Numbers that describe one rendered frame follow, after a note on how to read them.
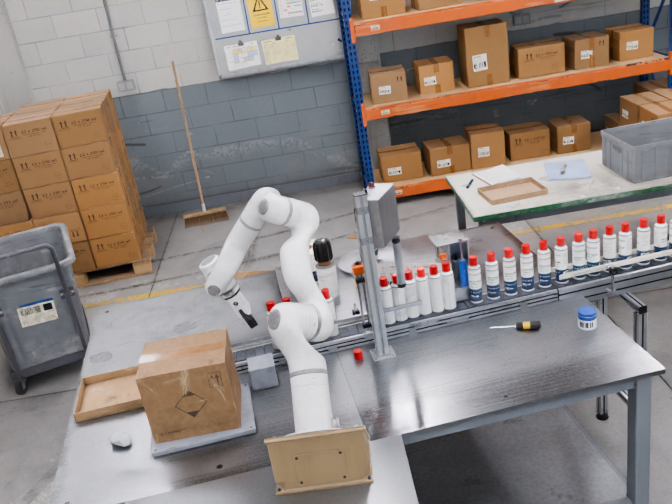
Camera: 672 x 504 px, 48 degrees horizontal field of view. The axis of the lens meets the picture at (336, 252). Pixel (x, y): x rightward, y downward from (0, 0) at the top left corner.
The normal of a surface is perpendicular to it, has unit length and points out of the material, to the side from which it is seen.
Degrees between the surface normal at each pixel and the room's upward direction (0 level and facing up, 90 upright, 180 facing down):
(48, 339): 94
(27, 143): 91
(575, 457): 1
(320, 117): 90
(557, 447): 1
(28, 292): 94
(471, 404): 0
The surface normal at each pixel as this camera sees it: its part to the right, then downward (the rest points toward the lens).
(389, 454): -0.15, -0.90
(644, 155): 0.14, 0.38
